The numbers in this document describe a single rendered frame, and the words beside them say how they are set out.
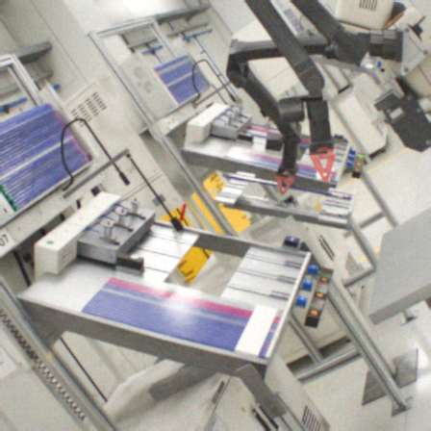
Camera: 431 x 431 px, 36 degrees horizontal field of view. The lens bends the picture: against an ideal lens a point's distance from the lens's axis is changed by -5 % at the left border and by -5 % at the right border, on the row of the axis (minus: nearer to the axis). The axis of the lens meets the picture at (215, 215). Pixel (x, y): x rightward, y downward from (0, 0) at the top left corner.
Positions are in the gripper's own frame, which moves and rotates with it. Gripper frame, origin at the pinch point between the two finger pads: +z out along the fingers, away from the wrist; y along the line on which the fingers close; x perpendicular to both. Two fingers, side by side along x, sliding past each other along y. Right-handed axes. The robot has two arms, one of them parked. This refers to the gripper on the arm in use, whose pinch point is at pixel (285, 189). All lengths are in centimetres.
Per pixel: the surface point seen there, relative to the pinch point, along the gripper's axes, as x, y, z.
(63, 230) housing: -55, 76, 1
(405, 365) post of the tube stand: 63, 7, 61
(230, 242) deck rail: -10.0, 40.4, 8.9
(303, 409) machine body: 27, 47, 65
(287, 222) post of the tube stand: 4.6, 13.4, 8.1
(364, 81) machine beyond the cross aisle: 3, -537, 35
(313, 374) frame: 27, 37, 55
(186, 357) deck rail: -3, 108, 12
